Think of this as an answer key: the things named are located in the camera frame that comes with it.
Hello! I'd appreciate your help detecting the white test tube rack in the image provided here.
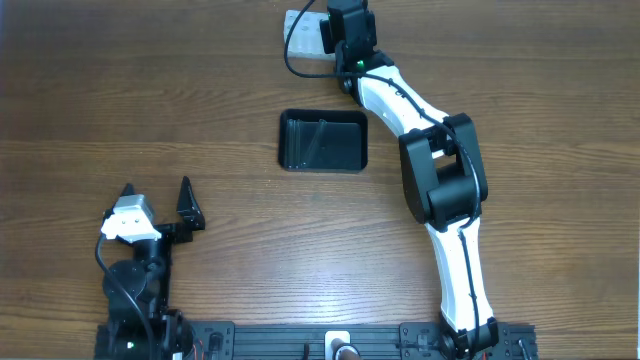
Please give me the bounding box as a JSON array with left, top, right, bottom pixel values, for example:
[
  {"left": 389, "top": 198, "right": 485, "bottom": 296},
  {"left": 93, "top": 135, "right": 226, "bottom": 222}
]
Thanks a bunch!
[{"left": 283, "top": 9, "right": 337, "bottom": 62}]

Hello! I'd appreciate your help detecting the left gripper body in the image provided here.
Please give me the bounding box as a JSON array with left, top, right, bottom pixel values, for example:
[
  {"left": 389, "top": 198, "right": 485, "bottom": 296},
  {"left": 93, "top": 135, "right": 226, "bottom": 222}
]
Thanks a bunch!
[{"left": 152, "top": 222, "right": 196, "bottom": 245}]

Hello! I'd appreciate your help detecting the clear test tube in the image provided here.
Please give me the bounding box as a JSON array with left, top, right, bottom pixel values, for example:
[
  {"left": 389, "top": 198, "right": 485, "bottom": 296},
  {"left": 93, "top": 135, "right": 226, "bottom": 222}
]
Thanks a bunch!
[
  {"left": 285, "top": 118, "right": 296, "bottom": 169},
  {"left": 302, "top": 118, "right": 329, "bottom": 170},
  {"left": 292, "top": 118, "right": 303, "bottom": 169}
]

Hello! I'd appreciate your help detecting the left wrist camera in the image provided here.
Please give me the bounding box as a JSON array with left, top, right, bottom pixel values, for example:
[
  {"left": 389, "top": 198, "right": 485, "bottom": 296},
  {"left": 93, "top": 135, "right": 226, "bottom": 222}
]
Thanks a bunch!
[{"left": 99, "top": 193, "right": 164, "bottom": 245}]

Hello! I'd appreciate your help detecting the black cable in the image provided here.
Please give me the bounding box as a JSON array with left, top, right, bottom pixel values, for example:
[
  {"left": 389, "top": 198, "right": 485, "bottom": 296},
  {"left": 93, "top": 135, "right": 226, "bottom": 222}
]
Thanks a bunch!
[
  {"left": 94, "top": 232, "right": 156, "bottom": 360},
  {"left": 282, "top": 0, "right": 361, "bottom": 80}
]

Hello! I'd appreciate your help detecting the black tray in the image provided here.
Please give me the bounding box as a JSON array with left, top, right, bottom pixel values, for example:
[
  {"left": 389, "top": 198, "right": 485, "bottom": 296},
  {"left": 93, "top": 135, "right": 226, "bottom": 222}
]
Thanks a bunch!
[{"left": 277, "top": 108, "right": 370, "bottom": 174}]

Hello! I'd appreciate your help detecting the mounting rail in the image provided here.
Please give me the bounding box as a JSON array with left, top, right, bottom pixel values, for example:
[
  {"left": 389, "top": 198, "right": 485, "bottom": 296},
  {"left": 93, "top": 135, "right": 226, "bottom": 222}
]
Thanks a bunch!
[{"left": 94, "top": 319, "right": 539, "bottom": 360}]

